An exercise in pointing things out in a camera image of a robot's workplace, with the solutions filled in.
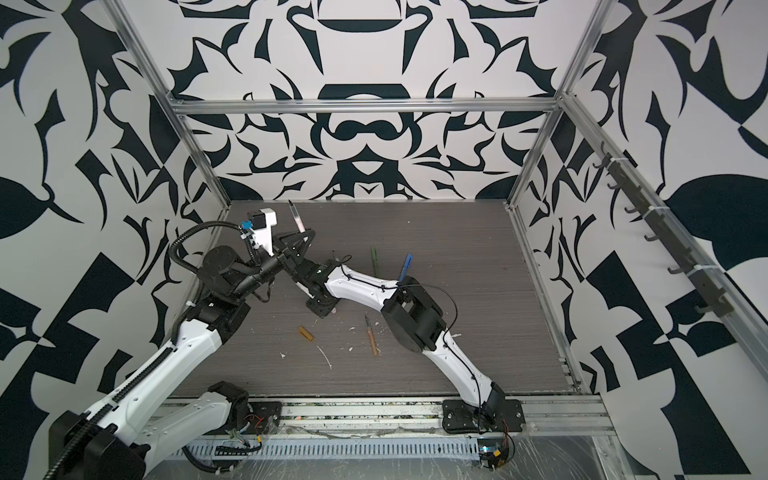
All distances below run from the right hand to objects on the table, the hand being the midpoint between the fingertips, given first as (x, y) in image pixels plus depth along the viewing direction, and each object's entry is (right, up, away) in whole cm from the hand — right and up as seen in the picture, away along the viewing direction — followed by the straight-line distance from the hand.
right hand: (324, 303), depth 93 cm
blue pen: (+26, +11, +9) cm, 30 cm away
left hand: (+3, +23, -27) cm, 35 cm away
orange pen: (+15, -9, -6) cm, 19 cm away
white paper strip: (+4, -15, -10) cm, 18 cm away
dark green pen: (+15, +12, +11) cm, 23 cm away
